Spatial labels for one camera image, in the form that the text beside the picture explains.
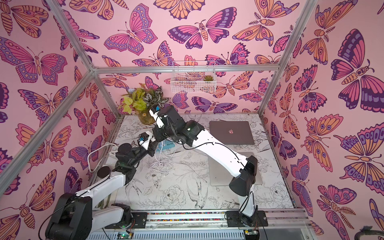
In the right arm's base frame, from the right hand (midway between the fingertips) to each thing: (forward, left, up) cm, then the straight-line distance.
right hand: (154, 126), depth 69 cm
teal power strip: (+10, +2, -31) cm, 33 cm away
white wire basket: (+42, -17, 0) cm, 45 cm away
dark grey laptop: (+23, -45, -34) cm, 60 cm away
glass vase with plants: (+31, +19, -26) cm, 44 cm away
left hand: (+4, +1, -12) cm, 13 cm away
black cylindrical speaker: (-10, +34, -28) cm, 46 cm away
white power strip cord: (0, +46, -26) cm, 53 cm away
